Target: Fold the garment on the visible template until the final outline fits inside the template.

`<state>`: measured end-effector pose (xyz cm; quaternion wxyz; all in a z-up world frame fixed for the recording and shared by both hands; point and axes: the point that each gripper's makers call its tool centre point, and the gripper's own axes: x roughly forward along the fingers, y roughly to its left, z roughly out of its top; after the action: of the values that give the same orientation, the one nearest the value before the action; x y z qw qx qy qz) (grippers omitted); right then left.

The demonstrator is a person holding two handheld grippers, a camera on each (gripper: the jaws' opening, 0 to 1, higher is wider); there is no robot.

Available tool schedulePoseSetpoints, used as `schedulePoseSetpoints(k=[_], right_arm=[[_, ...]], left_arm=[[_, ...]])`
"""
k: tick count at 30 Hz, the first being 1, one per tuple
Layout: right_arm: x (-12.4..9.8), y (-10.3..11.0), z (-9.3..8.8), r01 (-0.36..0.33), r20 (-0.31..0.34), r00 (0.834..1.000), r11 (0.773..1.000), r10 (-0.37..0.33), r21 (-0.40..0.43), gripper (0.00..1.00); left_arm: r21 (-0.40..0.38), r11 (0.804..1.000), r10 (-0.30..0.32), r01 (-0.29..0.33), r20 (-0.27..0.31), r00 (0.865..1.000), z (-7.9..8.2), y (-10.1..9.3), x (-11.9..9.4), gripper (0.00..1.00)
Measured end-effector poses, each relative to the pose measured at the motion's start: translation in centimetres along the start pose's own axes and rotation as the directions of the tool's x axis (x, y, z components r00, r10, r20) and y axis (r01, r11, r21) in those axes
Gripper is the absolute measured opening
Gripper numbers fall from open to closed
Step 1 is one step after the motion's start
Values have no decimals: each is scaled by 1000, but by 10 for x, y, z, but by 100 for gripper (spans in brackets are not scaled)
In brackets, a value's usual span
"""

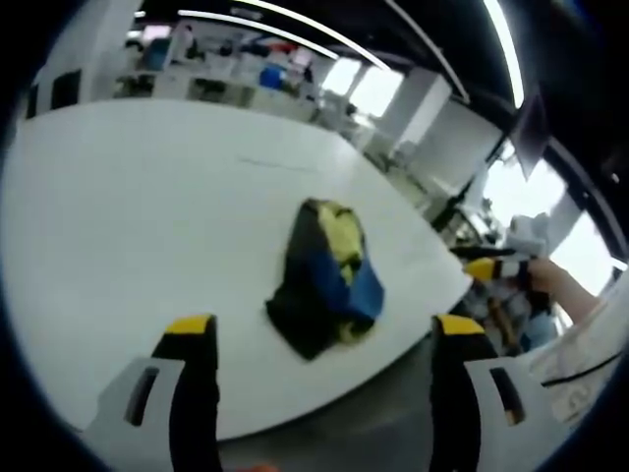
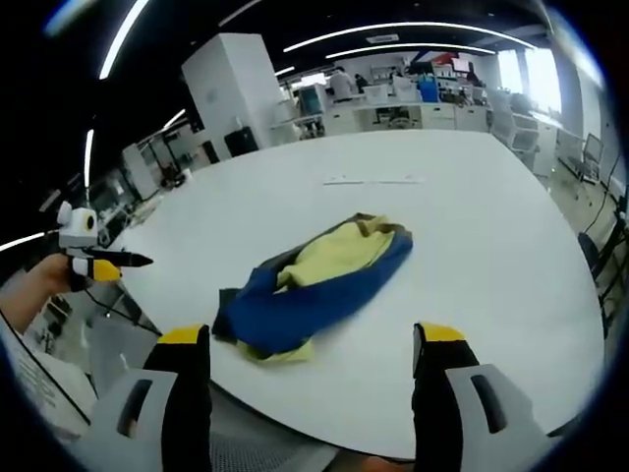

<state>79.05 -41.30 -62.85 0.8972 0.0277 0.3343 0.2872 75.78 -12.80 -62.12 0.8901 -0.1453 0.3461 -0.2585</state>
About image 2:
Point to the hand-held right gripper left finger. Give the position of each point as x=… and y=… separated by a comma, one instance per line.
x=184, y=403

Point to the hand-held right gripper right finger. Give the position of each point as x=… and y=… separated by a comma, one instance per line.
x=442, y=393

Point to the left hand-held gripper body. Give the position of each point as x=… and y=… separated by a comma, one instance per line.
x=76, y=231

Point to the blue and yellow garment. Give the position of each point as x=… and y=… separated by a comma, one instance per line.
x=324, y=290

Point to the person's left hand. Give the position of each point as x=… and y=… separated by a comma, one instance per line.
x=54, y=275

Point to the person's right hand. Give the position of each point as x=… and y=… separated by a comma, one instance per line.
x=379, y=464

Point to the person's grey trousers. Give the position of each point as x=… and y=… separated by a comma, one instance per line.
x=265, y=437

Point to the black bin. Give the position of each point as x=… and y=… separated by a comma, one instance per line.
x=241, y=142

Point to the long ceiling light strip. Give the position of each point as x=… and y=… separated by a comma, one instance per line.
x=120, y=37
x=393, y=30

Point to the white square column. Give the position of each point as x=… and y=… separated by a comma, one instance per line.
x=231, y=88

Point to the black chair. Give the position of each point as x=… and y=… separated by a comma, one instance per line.
x=607, y=265

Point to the white counter cabinets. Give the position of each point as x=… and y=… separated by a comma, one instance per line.
x=393, y=117

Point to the blue container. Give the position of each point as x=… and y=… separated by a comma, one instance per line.
x=428, y=89

